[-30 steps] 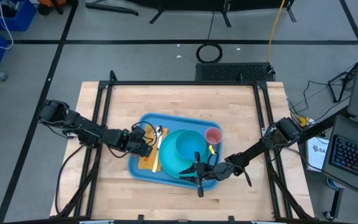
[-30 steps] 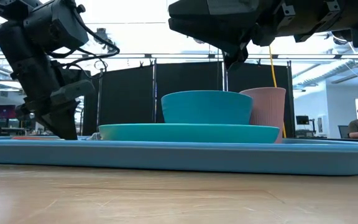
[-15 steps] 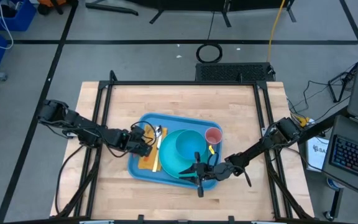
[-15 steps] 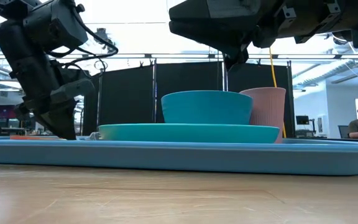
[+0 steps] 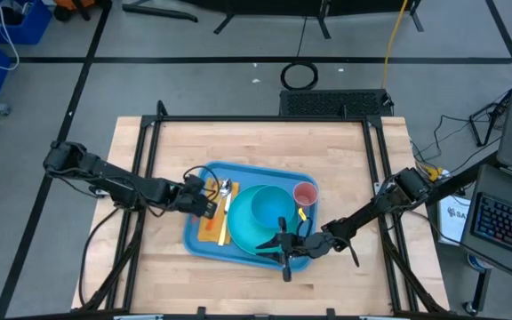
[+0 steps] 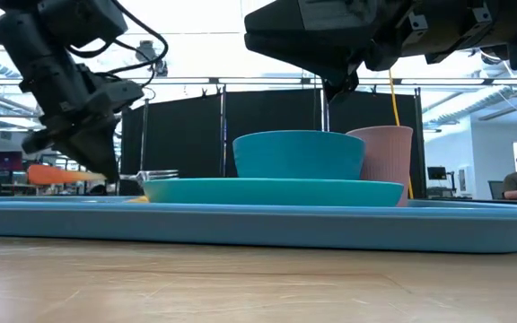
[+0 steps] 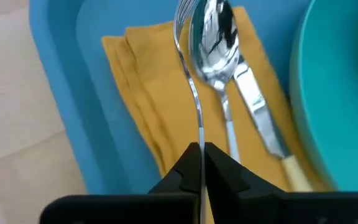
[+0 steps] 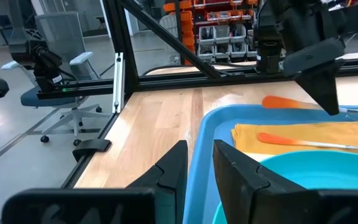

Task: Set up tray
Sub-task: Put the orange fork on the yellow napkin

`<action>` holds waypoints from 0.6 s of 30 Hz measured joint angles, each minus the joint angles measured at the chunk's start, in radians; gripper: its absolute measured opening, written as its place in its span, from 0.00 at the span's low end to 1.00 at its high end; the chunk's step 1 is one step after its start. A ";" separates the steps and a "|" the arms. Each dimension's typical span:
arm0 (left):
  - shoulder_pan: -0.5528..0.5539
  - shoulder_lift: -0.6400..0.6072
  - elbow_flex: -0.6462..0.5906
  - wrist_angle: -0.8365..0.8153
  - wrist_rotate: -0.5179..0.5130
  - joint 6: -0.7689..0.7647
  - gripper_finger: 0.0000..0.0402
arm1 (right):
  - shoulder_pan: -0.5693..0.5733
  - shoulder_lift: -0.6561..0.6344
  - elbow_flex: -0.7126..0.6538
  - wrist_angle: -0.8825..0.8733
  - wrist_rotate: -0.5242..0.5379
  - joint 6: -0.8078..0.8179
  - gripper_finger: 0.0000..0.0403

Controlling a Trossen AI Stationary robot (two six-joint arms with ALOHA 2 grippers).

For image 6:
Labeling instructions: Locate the pink plastic cup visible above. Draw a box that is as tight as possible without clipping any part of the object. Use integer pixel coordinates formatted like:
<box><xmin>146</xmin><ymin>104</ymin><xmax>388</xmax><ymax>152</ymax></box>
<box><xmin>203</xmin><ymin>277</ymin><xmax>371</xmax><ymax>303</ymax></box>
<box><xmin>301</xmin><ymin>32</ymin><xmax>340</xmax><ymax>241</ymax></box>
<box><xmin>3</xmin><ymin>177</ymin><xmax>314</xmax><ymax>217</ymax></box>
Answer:
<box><xmin>346</xmin><ymin>125</ymin><xmax>415</xmax><ymax>208</ymax></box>

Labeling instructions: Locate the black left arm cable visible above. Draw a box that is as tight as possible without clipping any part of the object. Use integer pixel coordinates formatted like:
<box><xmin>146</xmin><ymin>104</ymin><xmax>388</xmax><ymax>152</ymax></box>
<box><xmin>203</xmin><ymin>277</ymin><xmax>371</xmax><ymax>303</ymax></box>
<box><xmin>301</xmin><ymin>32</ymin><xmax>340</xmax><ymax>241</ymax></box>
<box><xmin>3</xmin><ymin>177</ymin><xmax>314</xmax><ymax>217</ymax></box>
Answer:
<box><xmin>63</xmin><ymin>0</ymin><xmax>171</xmax><ymax>77</ymax></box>

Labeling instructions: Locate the dark red monitor screen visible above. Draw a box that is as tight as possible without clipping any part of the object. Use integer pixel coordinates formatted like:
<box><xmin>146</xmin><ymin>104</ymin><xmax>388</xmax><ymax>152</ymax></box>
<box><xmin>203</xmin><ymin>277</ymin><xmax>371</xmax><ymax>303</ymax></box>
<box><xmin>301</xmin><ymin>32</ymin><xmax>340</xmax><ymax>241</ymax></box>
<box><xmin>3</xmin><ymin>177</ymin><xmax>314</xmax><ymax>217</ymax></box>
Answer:
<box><xmin>0</xmin><ymin>151</ymin><xmax>24</xmax><ymax>173</ymax></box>

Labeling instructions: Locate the black backdrop curtain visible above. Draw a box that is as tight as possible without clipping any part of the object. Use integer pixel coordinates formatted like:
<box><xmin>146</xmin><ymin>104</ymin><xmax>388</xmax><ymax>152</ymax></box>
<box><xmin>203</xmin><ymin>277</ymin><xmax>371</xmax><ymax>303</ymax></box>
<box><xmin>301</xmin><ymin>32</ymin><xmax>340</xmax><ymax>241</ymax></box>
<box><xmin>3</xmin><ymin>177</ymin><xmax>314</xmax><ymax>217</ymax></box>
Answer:
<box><xmin>119</xmin><ymin>86</ymin><xmax>426</xmax><ymax>198</ymax></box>

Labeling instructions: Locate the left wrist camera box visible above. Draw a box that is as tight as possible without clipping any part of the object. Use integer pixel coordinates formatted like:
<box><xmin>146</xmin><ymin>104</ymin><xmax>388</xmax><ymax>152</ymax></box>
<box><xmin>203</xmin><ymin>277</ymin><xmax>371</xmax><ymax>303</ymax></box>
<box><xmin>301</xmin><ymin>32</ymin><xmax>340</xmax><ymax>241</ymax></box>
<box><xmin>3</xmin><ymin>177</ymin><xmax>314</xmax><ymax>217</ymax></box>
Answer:
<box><xmin>91</xmin><ymin>77</ymin><xmax>145</xmax><ymax>116</ymax></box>

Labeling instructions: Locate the orange-handled metal fork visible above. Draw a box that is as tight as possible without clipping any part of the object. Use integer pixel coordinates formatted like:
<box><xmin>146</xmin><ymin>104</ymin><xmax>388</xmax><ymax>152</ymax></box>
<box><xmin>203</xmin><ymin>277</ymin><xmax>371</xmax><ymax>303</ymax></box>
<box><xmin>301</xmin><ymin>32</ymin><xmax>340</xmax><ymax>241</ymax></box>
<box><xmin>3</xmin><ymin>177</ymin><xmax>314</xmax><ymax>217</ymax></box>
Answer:
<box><xmin>26</xmin><ymin>163</ymin><xmax>180</xmax><ymax>188</ymax></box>

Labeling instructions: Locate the blue plastic bowl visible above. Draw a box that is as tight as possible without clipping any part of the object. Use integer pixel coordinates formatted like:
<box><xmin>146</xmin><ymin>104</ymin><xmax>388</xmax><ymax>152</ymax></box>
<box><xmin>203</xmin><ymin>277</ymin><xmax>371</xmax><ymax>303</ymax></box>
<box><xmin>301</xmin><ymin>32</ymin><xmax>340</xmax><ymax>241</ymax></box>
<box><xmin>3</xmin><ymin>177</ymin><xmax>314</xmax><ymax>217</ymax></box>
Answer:
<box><xmin>232</xmin><ymin>129</ymin><xmax>367</xmax><ymax>181</ymax></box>

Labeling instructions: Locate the blue plastic tray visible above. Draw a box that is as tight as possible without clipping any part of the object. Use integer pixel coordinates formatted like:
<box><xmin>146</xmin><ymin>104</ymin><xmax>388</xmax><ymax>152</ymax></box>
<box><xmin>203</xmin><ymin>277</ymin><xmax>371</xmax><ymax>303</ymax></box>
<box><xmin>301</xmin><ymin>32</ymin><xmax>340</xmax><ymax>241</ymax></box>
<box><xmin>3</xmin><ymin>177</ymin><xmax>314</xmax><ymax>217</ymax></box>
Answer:
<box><xmin>0</xmin><ymin>196</ymin><xmax>517</xmax><ymax>255</ymax></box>

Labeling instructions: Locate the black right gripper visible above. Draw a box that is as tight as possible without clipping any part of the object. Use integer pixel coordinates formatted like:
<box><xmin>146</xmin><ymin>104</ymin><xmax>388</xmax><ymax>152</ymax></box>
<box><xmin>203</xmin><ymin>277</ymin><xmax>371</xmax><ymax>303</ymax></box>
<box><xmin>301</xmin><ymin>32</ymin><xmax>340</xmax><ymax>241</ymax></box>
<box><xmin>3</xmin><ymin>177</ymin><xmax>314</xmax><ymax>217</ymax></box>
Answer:
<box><xmin>243</xmin><ymin>0</ymin><xmax>511</xmax><ymax>103</ymax></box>

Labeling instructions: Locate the teal plastic plate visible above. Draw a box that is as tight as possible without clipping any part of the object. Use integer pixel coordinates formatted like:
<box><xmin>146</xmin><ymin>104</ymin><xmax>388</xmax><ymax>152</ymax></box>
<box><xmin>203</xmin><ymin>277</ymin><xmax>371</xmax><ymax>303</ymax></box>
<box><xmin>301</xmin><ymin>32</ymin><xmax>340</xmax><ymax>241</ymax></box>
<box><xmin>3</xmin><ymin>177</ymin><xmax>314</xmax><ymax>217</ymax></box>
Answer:
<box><xmin>143</xmin><ymin>177</ymin><xmax>406</xmax><ymax>208</ymax></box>

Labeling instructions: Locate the small black monitor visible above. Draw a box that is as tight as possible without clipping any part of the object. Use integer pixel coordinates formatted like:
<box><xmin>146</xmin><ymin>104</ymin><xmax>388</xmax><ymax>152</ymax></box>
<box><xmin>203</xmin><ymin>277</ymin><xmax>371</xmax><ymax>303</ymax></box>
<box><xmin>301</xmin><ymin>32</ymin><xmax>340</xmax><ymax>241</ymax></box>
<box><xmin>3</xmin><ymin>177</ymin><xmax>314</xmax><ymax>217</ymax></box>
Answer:
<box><xmin>426</xmin><ymin>165</ymin><xmax>449</xmax><ymax>182</ymax></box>

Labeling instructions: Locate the black pole with ring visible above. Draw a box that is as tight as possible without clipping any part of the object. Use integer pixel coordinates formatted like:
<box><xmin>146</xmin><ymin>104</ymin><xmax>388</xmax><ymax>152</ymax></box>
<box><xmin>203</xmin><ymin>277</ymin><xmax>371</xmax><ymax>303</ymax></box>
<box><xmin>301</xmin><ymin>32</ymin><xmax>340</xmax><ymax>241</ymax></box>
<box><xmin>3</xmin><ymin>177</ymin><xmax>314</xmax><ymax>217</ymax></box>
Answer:
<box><xmin>137</xmin><ymin>85</ymin><xmax>158</xmax><ymax>174</ymax></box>

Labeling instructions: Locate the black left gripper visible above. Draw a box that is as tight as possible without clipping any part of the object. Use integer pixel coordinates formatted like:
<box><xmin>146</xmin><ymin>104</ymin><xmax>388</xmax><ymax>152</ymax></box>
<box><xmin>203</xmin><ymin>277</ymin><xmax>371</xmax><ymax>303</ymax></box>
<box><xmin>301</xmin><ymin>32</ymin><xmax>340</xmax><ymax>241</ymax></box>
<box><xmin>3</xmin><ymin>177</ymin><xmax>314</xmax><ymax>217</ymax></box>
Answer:
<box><xmin>0</xmin><ymin>9</ymin><xmax>123</xmax><ymax>184</ymax></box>

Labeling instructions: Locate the yellow hanging cable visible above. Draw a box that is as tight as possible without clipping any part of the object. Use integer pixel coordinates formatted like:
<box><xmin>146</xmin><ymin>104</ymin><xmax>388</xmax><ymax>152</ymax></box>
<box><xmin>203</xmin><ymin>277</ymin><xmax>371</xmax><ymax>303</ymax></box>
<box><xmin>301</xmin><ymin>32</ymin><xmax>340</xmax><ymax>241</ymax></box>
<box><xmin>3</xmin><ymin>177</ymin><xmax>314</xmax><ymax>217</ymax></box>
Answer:
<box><xmin>387</xmin><ymin>69</ymin><xmax>416</xmax><ymax>200</ymax></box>

